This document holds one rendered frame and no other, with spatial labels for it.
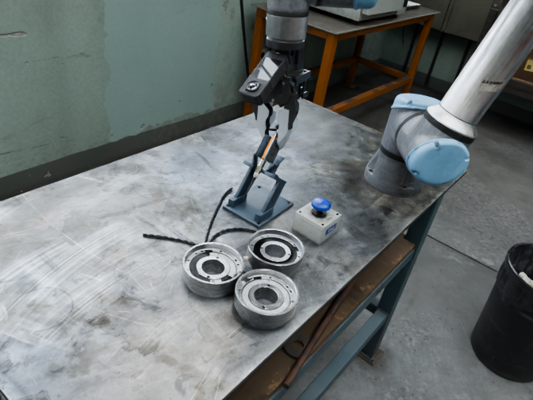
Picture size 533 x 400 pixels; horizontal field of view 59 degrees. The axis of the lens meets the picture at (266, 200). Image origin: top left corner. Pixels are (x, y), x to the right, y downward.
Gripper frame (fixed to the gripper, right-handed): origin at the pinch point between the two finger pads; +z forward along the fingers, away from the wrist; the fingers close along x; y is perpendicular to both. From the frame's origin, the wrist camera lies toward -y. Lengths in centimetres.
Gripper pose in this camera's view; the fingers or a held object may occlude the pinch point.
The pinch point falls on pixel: (271, 142)
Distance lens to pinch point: 96.4
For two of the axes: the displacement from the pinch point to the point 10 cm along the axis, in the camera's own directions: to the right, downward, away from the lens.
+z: -0.6, 8.6, 5.0
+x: -8.5, -3.1, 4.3
